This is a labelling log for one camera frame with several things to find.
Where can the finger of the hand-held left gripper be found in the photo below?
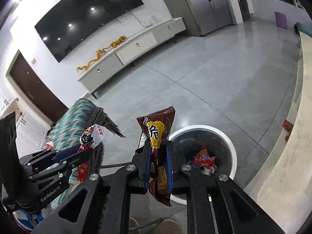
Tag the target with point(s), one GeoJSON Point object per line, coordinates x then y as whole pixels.
{"type": "Point", "coordinates": [73, 161]}
{"type": "Point", "coordinates": [61, 154]}

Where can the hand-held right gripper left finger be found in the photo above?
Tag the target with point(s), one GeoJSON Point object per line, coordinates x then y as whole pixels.
{"type": "Point", "coordinates": [146, 167]}

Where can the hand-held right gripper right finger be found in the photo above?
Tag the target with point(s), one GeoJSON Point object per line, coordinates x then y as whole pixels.
{"type": "Point", "coordinates": [170, 167]}

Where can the red white snack packet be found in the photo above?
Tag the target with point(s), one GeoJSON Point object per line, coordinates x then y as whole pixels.
{"type": "Point", "coordinates": [93, 136]}

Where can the red foil snack bag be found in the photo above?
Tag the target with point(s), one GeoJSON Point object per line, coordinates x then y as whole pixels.
{"type": "Point", "coordinates": [202, 158]}

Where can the dark red chip bag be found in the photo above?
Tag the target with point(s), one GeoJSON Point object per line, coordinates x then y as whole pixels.
{"type": "Point", "coordinates": [158, 126]}

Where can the white round trash bin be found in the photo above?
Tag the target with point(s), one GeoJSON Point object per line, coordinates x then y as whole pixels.
{"type": "Point", "coordinates": [202, 127]}

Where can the pink red packet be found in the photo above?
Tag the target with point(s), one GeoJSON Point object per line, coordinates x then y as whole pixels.
{"type": "Point", "coordinates": [50, 145]}

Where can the person's blue patterned clothing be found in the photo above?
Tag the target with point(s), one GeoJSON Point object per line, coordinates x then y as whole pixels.
{"type": "Point", "coordinates": [25, 220]}

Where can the zigzag knitted blanket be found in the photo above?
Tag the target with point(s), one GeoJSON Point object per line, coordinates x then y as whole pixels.
{"type": "Point", "coordinates": [73, 119]}

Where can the white lower cabinet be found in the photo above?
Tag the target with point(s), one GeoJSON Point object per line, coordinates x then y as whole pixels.
{"type": "Point", "coordinates": [29, 131]}

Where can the white red-edged wrapper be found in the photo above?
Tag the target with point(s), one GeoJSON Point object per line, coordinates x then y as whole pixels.
{"type": "Point", "coordinates": [210, 169]}

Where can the person's beige slipper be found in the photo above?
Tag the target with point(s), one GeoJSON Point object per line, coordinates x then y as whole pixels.
{"type": "Point", "coordinates": [171, 226]}
{"type": "Point", "coordinates": [133, 225]}

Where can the brown entrance door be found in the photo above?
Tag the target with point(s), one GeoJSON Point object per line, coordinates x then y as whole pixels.
{"type": "Point", "coordinates": [34, 87]}

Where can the golden dragon figurine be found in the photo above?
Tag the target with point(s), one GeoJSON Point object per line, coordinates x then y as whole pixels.
{"type": "Point", "coordinates": [85, 65]}
{"type": "Point", "coordinates": [100, 53]}

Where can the white television cabinet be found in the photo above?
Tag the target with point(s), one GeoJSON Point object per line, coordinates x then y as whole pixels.
{"type": "Point", "coordinates": [136, 46]}

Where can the white marble table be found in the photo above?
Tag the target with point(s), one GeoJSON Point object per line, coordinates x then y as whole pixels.
{"type": "Point", "coordinates": [292, 151]}

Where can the small red box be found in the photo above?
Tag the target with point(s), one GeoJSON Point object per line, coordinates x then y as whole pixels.
{"type": "Point", "coordinates": [287, 126]}

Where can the grey refrigerator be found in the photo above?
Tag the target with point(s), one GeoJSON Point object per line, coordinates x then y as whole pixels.
{"type": "Point", "coordinates": [207, 4]}

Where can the grey washing machine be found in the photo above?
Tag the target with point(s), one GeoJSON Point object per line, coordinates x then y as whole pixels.
{"type": "Point", "coordinates": [242, 2]}

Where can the teal cushion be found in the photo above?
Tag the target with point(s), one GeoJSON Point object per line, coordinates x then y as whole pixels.
{"type": "Point", "coordinates": [302, 28]}

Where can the white upper wall cabinet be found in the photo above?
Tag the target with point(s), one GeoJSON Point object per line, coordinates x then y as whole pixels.
{"type": "Point", "coordinates": [4, 100]}

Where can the black wall television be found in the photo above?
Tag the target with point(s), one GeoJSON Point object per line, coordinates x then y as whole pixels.
{"type": "Point", "coordinates": [85, 17]}

